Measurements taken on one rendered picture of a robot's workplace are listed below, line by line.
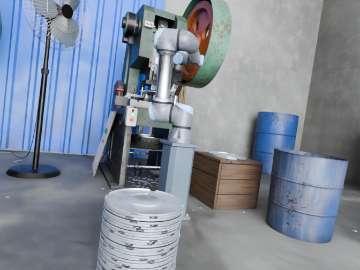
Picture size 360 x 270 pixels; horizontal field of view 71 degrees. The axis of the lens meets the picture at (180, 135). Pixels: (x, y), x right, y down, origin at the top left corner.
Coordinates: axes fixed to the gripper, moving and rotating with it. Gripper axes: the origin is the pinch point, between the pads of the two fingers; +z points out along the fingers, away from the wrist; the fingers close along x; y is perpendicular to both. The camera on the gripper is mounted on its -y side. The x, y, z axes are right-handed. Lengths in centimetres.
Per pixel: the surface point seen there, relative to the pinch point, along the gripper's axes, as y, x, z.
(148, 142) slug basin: -6.9, -7.9, 44.2
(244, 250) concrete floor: 8, -126, 29
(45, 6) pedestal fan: -93, 43, -32
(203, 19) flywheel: 33, 46, -59
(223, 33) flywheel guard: 35, 8, -54
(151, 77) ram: -8.5, 21.6, -3.3
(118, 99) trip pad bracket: -38.0, -3.4, 11.7
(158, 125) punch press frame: -3.2, -9.2, 25.8
